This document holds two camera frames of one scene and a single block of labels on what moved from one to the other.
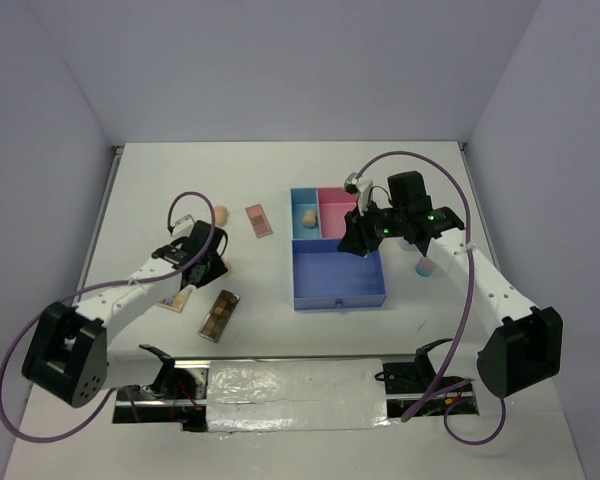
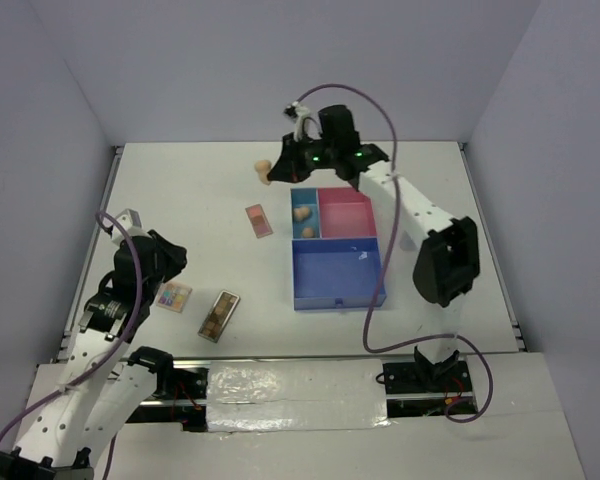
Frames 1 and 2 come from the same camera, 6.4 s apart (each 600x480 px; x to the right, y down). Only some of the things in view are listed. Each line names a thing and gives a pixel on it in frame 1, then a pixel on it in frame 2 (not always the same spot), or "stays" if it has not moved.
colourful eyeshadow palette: (177, 301) stays
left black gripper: (218, 269) -> (176, 255)
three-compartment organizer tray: (323, 276) stays
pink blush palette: (258, 221) stays
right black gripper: (357, 232) -> (288, 167)
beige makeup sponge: (221, 215) -> (263, 167)
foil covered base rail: (292, 394) stays
